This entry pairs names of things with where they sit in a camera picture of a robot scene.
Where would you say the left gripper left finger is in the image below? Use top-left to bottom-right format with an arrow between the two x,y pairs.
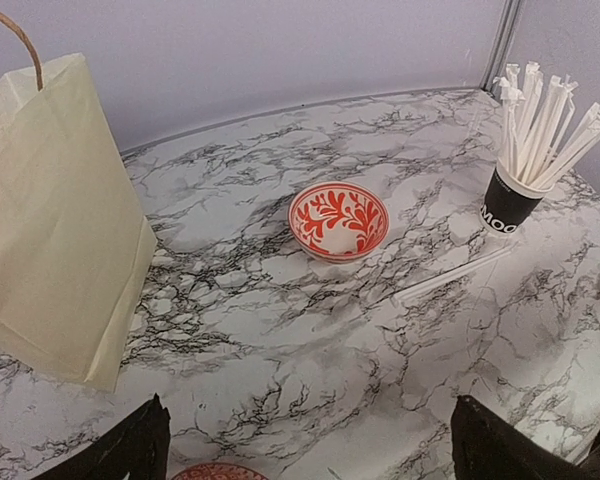
38,395 -> 171,480

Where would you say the loose white wrapped straw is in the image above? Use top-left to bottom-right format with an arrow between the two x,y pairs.
393,246 -> 513,301

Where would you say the red floral small bowl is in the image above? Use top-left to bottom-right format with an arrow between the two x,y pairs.
287,181 -> 390,264

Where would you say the black cup holding straws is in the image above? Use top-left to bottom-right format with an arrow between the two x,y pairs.
479,160 -> 553,236

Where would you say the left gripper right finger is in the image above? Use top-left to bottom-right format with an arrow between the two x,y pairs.
451,395 -> 600,480

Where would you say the beige paper bag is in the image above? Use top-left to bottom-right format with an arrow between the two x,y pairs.
0,4 -> 159,394

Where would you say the right aluminium frame post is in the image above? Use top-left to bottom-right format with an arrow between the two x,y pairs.
480,0 -> 524,96

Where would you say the red geometric patterned bowl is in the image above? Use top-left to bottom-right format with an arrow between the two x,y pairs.
173,462 -> 267,480

